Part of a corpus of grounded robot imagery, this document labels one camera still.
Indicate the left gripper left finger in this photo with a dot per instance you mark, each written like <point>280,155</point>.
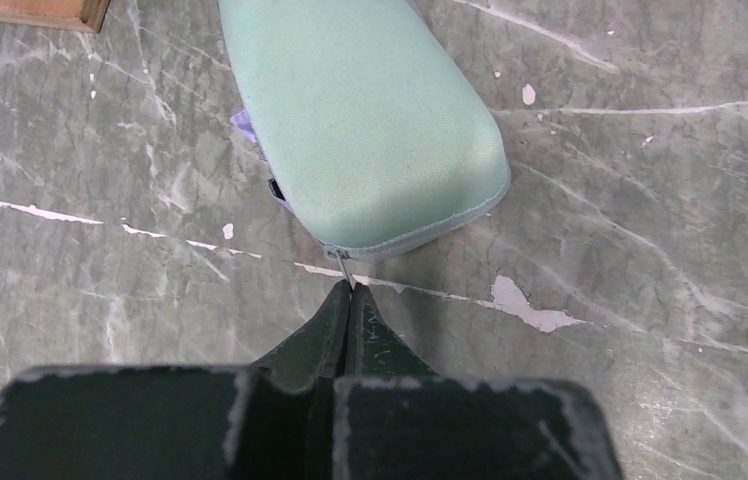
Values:
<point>315,349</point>

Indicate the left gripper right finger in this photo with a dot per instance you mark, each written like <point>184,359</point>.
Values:
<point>372,347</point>

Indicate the mint green umbrella case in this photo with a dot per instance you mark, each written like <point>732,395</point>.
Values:
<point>376,141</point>

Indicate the wooden board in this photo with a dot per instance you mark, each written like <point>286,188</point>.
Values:
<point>76,15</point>

